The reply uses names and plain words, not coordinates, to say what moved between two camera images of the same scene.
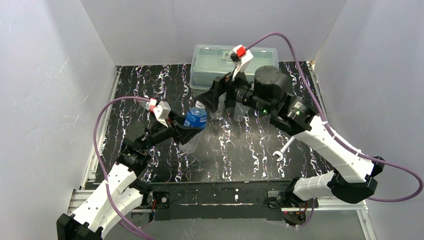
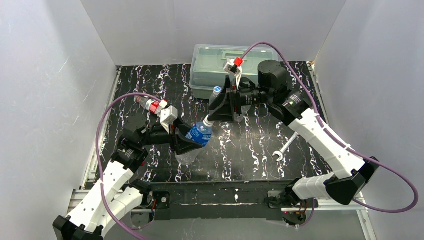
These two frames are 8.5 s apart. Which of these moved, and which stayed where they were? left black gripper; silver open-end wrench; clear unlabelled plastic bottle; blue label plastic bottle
Moved: blue label plastic bottle
Stayed: silver open-end wrench; left black gripper; clear unlabelled plastic bottle
